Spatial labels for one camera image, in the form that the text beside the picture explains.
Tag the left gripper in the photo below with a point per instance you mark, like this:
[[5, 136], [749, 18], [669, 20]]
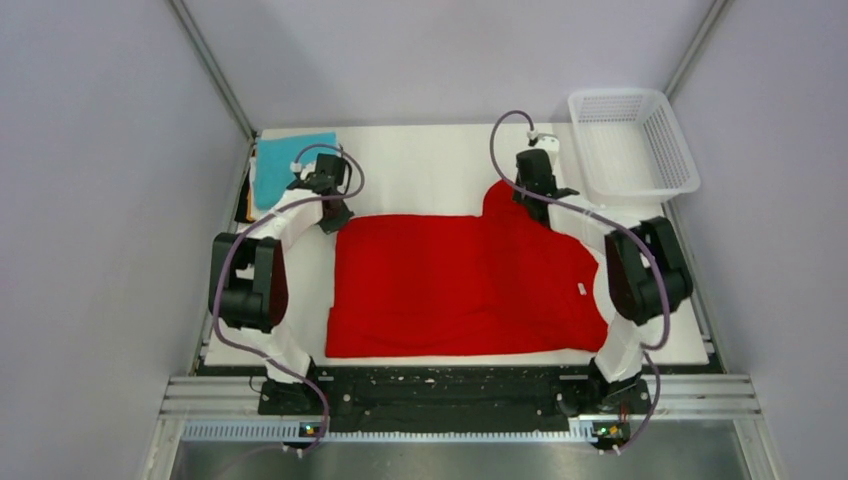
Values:
[[334, 225]]

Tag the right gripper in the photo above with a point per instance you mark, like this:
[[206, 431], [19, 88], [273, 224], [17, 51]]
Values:
[[516, 196]]

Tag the red t shirt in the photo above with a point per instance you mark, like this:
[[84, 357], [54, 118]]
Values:
[[499, 283]]

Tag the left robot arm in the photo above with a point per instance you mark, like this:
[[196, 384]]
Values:
[[248, 286]]

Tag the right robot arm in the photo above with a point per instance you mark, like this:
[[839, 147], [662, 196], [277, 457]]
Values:
[[647, 276]]

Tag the folded blue t shirt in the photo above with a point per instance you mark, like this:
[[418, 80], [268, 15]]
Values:
[[272, 169]]

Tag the folded white t shirt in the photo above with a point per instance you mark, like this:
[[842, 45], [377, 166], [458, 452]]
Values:
[[255, 215]]

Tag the white plastic basket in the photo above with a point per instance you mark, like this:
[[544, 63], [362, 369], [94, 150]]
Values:
[[630, 147]]

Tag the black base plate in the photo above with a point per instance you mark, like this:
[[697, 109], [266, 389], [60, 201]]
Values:
[[454, 399]]

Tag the white cable duct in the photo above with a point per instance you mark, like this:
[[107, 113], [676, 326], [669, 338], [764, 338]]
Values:
[[303, 432]]

